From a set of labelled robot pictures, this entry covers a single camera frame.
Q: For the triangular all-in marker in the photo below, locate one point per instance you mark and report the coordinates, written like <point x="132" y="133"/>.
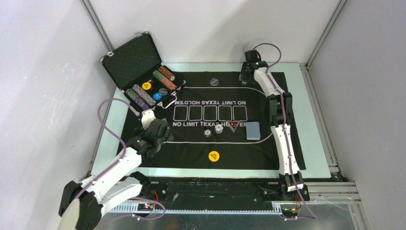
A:
<point x="233" y="125"/>

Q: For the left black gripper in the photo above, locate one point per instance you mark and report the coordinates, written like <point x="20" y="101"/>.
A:
<point x="167" y="136"/>

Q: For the blue playing card deck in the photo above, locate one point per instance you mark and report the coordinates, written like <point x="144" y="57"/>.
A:
<point x="253" y="130"/>

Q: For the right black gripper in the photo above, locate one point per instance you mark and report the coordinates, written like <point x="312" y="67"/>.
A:
<point x="242" y="76"/>

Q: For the green orange chip row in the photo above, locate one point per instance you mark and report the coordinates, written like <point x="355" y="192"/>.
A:
<point x="166" y="82"/>

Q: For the clear dealer button in case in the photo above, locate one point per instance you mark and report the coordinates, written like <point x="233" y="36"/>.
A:
<point x="163" y="91"/>

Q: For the black poker table mat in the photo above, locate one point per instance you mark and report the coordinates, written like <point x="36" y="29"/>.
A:
<point x="200" y="106"/>

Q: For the yellow big blind button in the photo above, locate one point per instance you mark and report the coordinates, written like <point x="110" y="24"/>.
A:
<point x="214" y="156"/>

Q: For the green blue chip stack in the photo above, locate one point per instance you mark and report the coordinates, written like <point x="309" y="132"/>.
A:
<point x="207" y="132"/>

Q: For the blue button in case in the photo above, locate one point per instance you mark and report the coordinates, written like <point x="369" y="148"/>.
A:
<point x="157" y="96"/>

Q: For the yellow button in case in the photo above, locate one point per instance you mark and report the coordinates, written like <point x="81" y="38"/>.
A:
<point x="146" y="86"/>

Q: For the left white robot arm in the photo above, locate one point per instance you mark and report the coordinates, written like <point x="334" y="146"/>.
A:
<point x="83" y="204"/>

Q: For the red brown chip row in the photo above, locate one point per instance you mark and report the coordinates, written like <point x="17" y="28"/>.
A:
<point x="166" y="73"/>

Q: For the black metal base rail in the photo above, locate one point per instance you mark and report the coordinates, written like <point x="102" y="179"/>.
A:
<point x="222" y="195"/>

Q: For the black dealer button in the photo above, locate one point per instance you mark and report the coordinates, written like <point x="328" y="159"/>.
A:
<point x="214" y="82"/>

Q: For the electronics board with leds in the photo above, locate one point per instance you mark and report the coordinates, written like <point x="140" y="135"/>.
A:
<point x="145" y="207"/>

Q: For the black aluminium chip case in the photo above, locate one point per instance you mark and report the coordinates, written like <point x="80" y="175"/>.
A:
<point x="134" y="62"/>

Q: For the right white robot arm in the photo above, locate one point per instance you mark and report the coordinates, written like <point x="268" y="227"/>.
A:
<point x="255" y="70"/>

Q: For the pink grey chip row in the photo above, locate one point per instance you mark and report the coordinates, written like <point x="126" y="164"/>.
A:
<point x="144" y="95"/>

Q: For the white blue chip stack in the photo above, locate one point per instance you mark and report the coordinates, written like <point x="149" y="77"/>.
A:
<point x="218" y="128"/>

